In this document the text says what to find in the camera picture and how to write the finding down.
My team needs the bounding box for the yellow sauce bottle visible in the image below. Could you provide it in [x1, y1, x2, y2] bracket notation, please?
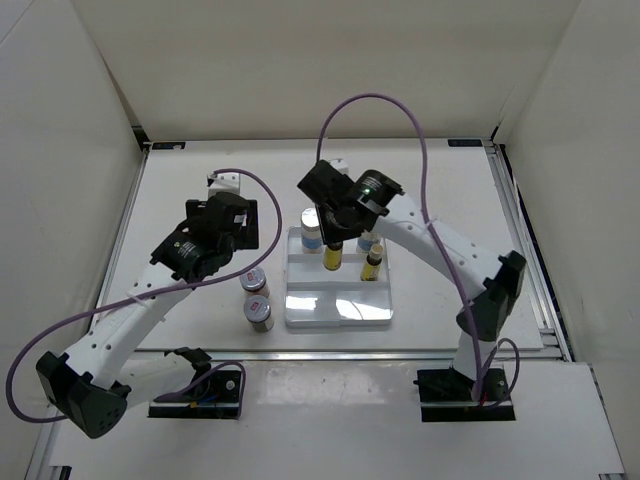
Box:
[323, 242, 343, 271]
[360, 243, 384, 281]

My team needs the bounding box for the front aluminium rail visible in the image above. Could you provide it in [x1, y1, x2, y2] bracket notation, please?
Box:
[130, 346, 570, 362]

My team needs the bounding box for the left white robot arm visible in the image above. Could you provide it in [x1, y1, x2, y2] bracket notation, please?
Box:
[36, 192, 259, 439]

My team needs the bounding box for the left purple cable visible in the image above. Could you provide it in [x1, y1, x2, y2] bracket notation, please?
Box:
[5, 167, 282, 425]

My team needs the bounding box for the right aluminium frame rail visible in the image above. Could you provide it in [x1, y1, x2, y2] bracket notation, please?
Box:
[484, 141, 575, 362]

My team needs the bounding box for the blue label white jar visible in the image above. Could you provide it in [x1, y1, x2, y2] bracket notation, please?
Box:
[357, 231, 381, 254]
[300, 207, 324, 254]

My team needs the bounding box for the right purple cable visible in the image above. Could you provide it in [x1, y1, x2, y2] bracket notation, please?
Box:
[316, 92, 521, 407]

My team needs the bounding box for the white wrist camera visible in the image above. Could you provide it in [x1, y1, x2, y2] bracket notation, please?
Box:
[206, 171, 241, 198]
[329, 158, 349, 175]

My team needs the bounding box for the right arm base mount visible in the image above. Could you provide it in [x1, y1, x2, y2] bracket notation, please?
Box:
[413, 368, 516, 423]

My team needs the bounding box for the purple cable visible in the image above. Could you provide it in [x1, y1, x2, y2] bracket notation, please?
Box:
[316, 92, 521, 407]
[5, 167, 282, 425]

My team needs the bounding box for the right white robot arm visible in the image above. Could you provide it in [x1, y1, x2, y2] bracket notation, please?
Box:
[298, 160, 526, 400]

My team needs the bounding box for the dark spice jar silver lid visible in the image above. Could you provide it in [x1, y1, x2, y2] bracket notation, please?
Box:
[243, 295, 274, 333]

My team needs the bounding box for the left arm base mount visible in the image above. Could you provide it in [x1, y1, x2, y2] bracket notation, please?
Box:
[147, 361, 247, 420]

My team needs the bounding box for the red label spice jar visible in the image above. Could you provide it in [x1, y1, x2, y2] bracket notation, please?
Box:
[239, 266, 270, 298]

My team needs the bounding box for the aluminium frame rail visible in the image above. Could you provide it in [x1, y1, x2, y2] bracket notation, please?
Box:
[484, 141, 575, 362]
[93, 125, 152, 308]

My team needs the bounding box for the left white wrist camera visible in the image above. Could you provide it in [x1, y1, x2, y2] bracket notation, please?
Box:
[206, 171, 241, 198]

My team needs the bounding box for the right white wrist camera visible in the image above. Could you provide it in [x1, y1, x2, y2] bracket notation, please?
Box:
[329, 158, 349, 175]

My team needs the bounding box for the left aluminium frame rail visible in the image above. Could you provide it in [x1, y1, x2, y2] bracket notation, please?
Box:
[93, 125, 152, 308]

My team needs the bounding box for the white tiered organizer tray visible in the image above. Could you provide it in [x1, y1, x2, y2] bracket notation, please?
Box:
[284, 226, 394, 329]

